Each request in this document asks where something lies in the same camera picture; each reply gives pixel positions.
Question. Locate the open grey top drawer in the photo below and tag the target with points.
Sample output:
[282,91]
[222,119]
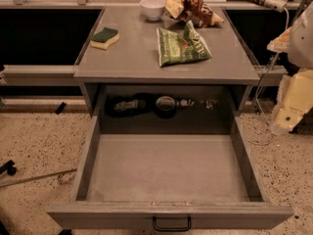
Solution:
[124,180]

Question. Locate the green yellow sponge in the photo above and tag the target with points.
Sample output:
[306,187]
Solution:
[105,38]

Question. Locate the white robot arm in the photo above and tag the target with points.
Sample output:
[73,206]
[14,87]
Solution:
[297,41]

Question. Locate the white ceramic bowl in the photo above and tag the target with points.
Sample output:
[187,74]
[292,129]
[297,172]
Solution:
[152,9]

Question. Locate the black drawer handle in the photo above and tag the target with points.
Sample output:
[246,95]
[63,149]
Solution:
[172,224]

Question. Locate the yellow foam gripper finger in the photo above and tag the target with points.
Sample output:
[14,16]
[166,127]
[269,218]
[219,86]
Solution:
[294,101]

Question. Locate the green jalapeno chip bag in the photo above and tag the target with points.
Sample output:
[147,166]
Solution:
[174,48]

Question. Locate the black caster foot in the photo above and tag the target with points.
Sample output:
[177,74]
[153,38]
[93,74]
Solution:
[8,167]

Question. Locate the small black block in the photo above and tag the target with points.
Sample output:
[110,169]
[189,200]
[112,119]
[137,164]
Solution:
[60,108]

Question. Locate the dark round tape roll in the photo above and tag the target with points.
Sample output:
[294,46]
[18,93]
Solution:
[165,107]

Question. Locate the thin metal rod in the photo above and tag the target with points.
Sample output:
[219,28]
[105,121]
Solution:
[34,178]

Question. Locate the brown yellow chip bag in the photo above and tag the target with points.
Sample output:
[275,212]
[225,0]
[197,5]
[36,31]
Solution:
[195,11]

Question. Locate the black bundle under cabinet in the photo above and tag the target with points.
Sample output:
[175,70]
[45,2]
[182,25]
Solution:
[129,106]

